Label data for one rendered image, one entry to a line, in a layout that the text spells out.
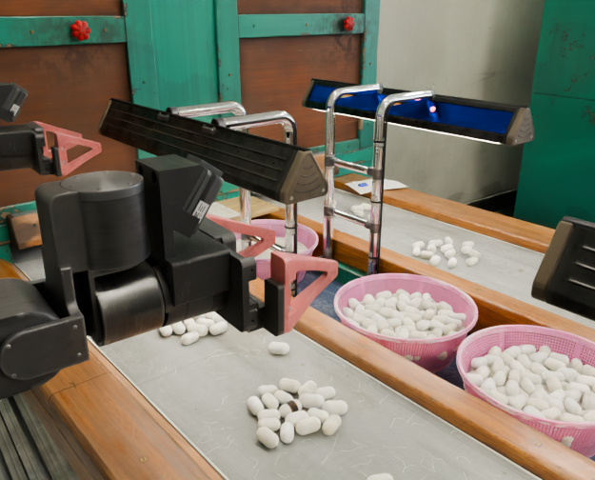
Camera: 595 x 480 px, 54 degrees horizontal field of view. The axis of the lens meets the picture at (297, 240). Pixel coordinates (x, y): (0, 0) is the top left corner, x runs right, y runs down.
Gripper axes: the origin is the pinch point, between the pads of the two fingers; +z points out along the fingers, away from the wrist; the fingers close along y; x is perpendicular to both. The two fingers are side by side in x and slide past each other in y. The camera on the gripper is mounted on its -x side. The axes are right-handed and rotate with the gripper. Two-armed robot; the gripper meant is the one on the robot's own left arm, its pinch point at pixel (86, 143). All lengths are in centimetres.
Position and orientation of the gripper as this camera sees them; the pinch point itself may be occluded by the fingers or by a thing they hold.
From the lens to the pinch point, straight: 107.5
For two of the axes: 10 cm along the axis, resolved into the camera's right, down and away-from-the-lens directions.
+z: 8.0, -2.1, 5.6
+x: -0.1, 9.3, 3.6
